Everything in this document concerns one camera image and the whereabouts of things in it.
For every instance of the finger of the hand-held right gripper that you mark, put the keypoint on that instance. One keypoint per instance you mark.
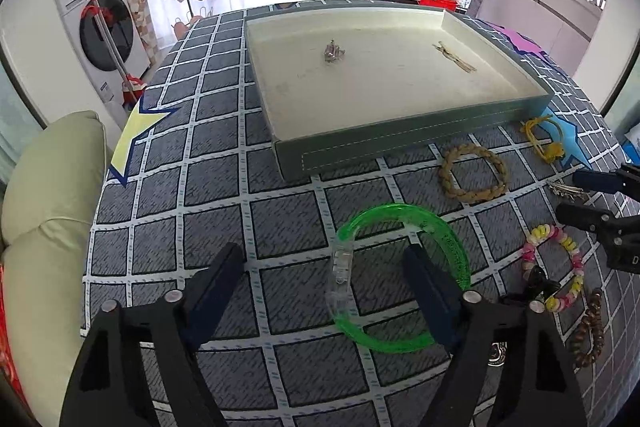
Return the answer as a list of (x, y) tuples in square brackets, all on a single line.
[(600, 179), (587, 216)]

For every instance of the red cloth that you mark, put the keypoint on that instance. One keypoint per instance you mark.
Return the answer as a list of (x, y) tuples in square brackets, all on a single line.
[(9, 337)]

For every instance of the green plastic bangle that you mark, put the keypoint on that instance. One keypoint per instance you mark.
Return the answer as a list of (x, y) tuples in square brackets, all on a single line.
[(385, 211)]

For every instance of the checkered board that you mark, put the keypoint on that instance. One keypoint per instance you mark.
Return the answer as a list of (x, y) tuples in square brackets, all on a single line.
[(140, 7)]

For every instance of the black hair claw clip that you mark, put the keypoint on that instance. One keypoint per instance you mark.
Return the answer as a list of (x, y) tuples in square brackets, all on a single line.
[(537, 279)]

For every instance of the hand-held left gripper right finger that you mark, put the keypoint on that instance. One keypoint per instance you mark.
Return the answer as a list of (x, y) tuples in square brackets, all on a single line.
[(426, 289)]

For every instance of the pink slippers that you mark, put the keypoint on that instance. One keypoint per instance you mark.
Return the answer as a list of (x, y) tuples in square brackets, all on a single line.
[(180, 27)]

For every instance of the silver hair clip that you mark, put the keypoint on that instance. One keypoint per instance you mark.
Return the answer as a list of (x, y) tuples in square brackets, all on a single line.
[(565, 190)]

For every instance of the cream sofa cushion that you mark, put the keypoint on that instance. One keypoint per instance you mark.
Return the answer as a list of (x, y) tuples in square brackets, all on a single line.
[(50, 187)]

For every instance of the white counter cabinet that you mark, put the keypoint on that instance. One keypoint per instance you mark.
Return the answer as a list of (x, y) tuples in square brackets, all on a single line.
[(530, 2)]

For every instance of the gold hair clip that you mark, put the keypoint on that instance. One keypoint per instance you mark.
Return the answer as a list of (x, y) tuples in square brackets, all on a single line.
[(455, 57)]

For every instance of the green jewelry tray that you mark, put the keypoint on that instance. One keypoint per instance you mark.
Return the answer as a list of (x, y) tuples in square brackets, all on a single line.
[(375, 92)]

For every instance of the gold shoe rack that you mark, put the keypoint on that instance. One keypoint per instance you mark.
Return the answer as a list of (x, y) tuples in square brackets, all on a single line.
[(190, 4)]

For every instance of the grey grid printed blanket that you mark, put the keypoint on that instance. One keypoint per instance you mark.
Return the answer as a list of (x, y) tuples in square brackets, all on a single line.
[(200, 187)]

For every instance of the white washing machine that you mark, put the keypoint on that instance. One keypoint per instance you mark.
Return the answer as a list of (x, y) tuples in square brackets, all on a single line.
[(107, 32)]

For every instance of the red mop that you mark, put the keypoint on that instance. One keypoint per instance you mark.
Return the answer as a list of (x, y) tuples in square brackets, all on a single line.
[(107, 42)]

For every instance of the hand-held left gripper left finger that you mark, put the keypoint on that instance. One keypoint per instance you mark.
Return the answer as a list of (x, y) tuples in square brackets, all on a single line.
[(220, 289)]

